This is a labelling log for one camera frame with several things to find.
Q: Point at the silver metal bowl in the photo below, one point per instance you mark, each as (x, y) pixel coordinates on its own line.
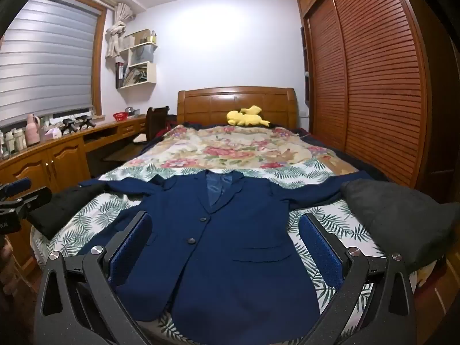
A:
(131, 110)

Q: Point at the pink bottle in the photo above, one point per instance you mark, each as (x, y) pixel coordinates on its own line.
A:
(33, 133)

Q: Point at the white wall shelf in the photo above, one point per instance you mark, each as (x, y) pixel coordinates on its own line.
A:
(142, 73)

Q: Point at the red basket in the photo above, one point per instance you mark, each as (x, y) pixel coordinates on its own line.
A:
(120, 116)

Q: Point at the grey window blind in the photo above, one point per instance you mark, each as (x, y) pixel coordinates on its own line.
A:
(43, 61)

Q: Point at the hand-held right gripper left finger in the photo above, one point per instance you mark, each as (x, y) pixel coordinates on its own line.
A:
(131, 244)

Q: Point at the black desk device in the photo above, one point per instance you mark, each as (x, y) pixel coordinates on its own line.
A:
(69, 125)
(85, 123)

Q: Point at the floral blanket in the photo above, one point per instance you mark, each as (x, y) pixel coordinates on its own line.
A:
(233, 147)

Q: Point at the small pink white object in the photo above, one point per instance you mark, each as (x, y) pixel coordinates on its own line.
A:
(53, 133)

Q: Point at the beige tied curtain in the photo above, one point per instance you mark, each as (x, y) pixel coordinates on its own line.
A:
(116, 36)

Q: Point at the wooden louvred wardrobe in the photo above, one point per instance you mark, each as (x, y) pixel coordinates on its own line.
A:
(377, 79)

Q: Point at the wooden bed headboard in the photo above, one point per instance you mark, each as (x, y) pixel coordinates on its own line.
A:
(215, 104)

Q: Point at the black cloth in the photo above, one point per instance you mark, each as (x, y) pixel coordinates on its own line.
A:
(61, 205)

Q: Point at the wooden desk cabinet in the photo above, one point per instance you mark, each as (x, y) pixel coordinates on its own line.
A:
(64, 158)

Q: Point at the navy blue suit jacket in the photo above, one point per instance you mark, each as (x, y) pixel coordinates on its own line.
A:
(222, 230)

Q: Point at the dark wooden chair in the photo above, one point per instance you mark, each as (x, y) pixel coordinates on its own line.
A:
(156, 118)

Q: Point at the white jar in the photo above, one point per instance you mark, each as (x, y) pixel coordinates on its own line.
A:
(8, 143)
(19, 139)

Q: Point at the yellow plush toy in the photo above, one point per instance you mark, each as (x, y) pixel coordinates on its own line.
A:
(239, 116)

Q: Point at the dark grey pillow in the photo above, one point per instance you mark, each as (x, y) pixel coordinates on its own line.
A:
(395, 215)

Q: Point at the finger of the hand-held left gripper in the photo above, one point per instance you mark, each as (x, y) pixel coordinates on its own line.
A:
(18, 185)
(36, 199)

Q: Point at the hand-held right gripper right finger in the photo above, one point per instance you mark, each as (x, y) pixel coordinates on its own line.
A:
(320, 248)

